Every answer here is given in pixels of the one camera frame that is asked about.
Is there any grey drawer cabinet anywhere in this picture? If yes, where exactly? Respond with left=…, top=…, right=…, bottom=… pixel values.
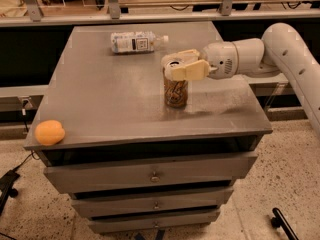
left=25, top=25, right=271, bottom=223

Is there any middle grey drawer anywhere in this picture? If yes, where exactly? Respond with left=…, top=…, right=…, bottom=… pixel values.
left=72, top=187, right=233, bottom=218

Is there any orange soda can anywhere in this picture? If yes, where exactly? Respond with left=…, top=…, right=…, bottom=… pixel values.
left=163, top=60, right=188, bottom=108

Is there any grey drawer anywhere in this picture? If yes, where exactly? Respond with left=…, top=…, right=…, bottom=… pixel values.
left=72, top=187, right=233, bottom=218
left=88, top=209, right=220, bottom=234
left=44, top=151, right=257, bottom=193

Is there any top grey drawer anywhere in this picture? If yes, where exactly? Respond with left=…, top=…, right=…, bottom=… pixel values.
left=44, top=151, right=257, bottom=193

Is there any orange bell pepper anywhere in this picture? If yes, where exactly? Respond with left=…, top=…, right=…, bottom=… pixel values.
left=35, top=120, right=65, bottom=146

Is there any black caster leg right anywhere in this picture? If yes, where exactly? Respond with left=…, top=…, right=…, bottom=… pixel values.
left=270, top=207, right=299, bottom=240

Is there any clear plastic water bottle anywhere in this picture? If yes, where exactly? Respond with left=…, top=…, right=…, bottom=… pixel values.
left=110, top=31, right=169, bottom=54

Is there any bottom grey drawer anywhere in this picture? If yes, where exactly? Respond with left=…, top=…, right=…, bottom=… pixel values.
left=88, top=209, right=220, bottom=234

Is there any black cable on floor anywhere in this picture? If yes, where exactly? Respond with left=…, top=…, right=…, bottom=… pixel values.
left=12, top=151, right=41, bottom=172

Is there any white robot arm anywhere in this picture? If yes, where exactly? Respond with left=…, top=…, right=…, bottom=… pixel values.
left=161, top=23, right=320, bottom=134

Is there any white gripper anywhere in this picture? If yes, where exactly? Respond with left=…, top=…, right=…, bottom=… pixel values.
left=161, top=42, right=238, bottom=81

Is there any black stand left floor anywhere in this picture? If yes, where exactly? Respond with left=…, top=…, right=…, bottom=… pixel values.
left=0, top=170, right=20, bottom=215

